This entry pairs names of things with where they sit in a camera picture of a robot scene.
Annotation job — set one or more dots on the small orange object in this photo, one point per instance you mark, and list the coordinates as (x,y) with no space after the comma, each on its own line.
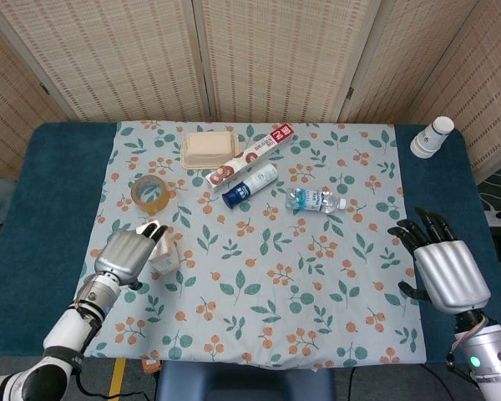
(151,366)

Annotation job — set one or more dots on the long white red wrap box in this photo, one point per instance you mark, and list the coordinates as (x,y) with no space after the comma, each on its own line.
(250,156)

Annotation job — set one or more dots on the clear plastic water bottle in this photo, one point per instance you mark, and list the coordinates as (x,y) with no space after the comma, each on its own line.
(311,199)

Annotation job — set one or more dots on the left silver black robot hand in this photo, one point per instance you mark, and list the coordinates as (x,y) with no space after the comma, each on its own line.
(121,255)

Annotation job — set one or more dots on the woven bamboo folding screen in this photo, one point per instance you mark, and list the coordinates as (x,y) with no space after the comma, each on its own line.
(275,58)

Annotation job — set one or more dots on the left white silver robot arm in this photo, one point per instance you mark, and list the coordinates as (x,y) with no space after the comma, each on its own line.
(67,334)

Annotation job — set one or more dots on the blue chair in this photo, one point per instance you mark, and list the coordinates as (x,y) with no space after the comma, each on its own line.
(242,384)

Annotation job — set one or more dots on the brown packing tape roll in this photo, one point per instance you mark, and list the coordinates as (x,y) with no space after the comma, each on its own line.
(160,202)

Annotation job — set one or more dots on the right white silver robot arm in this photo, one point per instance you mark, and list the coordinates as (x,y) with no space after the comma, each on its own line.
(488,359)

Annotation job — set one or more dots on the white peach tissue pack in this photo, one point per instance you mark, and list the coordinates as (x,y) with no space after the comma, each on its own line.
(167,257)

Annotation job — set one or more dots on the beige lidded lunch box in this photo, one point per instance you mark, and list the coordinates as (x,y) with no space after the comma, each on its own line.
(206,148)

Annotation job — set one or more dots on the white spray can blue cap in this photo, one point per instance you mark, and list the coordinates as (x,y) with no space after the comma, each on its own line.
(250,184)

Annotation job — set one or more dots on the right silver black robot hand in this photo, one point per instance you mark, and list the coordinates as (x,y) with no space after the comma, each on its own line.
(451,275)

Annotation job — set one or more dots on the dark blue table cover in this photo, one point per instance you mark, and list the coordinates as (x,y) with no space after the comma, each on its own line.
(67,167)

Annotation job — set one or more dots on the floral tablecloth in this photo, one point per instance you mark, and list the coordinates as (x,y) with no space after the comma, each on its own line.
(275,259)

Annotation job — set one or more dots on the stack of white paper cups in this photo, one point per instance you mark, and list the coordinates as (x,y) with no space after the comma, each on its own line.
(430,138)

